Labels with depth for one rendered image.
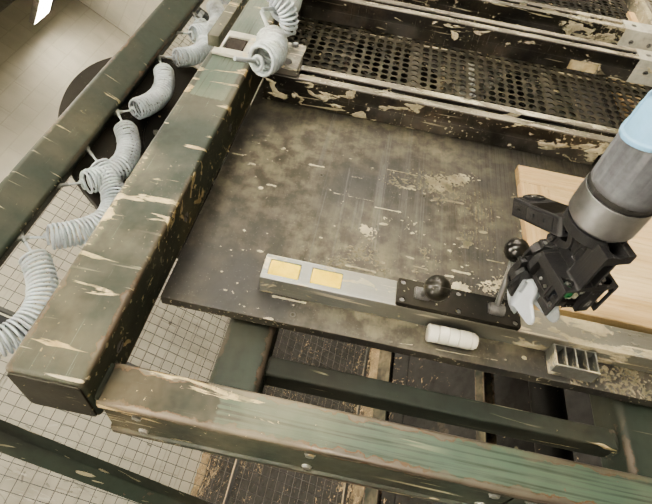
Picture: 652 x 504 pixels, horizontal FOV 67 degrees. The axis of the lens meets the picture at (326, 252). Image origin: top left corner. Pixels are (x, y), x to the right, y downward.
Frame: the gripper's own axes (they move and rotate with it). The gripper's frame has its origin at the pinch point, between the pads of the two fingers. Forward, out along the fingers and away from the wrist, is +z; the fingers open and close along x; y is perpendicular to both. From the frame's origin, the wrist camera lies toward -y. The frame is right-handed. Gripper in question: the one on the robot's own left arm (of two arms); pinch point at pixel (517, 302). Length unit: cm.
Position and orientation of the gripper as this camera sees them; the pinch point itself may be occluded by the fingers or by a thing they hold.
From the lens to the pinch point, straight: 76.7
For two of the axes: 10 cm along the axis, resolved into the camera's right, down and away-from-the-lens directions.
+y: 1.8, 7.8, -6.0
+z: -1.1, 6.3, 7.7
